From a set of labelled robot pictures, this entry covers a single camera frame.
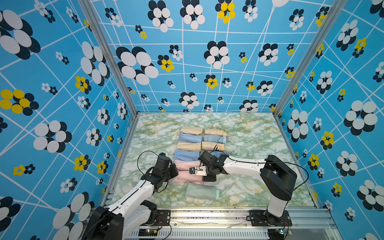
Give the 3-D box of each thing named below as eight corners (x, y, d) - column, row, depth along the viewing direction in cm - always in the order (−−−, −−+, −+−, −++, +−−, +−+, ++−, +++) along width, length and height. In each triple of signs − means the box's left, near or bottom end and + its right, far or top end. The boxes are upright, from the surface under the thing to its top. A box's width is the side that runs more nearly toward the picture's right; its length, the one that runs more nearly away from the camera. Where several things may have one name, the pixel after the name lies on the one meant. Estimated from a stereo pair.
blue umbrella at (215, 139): (203, 142, 103) (203, 140, 101) (203, 136, 106) (203, 134, 104) (225, 143, 102) (226, 141, 100) (225, 138, 105) (226, 135, 103)
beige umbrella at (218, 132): (204, 134, 108) (204, 131, 106) (204, 131, 110) (204, 128, 108) (225, 136, 107) (226, 133, 104) (225, 133, 109) (226, 130, 106)
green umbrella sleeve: (184, 196, 82) (184, 194, 79) (186, 184, 86) (186, 182, 83) (218, 201, 81) (219, 199, 77) (219, 189, 85) (219, 186, 81)
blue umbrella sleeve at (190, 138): (179, 140, 105) (178, 137, 102) (181, 134, 108) (181, 131, 106) (201, 145, 103) (201, 142, 100) (202, 138, 106) (202, 136, 103)
